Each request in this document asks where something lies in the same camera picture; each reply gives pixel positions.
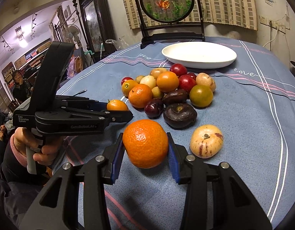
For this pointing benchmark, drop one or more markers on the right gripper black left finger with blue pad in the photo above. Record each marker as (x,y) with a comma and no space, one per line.
(56,206)

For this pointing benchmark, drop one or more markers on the pale red-streaked round fruit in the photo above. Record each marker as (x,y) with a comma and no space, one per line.
(206,141)

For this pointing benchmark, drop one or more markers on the smooth orange centre fruit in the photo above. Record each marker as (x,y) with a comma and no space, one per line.
(167,81)

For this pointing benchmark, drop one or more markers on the rough-skinned orange mandarin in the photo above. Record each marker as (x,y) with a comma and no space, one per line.
(140,95)

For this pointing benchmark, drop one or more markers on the beige checked curtain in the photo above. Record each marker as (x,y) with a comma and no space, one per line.
(241,13)

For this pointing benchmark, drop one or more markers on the red plum right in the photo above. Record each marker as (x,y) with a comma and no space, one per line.
(186,82)

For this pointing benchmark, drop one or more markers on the red plum top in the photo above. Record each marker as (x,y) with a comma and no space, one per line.
(178,69)

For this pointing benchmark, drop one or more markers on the tan fruit top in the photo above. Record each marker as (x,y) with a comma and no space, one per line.
(157,71)

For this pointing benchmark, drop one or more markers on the dark purple plum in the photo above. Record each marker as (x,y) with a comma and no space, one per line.
(154,108)

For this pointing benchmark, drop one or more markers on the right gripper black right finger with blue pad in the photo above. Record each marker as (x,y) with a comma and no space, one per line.
(216,196)

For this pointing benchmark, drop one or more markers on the orange fruit green navel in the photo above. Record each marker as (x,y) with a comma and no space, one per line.
(127,87)

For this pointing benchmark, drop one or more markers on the large dark purple fruit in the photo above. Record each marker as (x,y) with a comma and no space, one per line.
(180,116)

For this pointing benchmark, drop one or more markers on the small yellow-green fruit centre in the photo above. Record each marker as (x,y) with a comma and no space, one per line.
(157,93)

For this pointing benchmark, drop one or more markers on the large orange mandarin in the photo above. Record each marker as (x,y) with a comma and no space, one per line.
(146,143)

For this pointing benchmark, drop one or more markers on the small tan fruit back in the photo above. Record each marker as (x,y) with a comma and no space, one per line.
(139,78)

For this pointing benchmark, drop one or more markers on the wooden shelf unit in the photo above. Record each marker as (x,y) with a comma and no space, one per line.
(23,55)

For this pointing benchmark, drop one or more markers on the person's left hand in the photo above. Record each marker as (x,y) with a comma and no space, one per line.
(23,138)

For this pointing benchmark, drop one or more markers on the round painted screen black stand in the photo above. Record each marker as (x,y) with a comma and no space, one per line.
(169,14)

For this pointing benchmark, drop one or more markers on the green-yellow round fruit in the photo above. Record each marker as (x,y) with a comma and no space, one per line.
(201,96)

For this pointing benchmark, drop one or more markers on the pale yellow round fruit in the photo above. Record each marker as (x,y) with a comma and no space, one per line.
(149,80)

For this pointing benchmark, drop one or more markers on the dark brown oblong fruit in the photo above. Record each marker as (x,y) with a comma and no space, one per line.
(174,97)

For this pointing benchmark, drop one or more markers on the small orange with stem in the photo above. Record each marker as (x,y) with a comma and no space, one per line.
(116,105)

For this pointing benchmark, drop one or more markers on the small dark red plum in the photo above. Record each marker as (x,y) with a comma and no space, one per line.
(193,75)

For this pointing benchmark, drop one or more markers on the white oval plate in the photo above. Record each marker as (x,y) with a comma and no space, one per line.
(200,55)

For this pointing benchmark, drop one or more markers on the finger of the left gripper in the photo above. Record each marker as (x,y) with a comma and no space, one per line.
(81,118)
(81,103)

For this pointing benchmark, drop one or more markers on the pale tan oval fruit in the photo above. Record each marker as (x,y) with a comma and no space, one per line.
(206,80)

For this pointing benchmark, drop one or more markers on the dark framed cabinet door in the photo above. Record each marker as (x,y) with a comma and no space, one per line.
(98,26)

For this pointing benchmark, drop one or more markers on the standing electric fan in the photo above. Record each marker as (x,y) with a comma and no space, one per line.
(73,35)

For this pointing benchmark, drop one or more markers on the wall power strip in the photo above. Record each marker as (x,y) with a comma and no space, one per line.
(282,25)

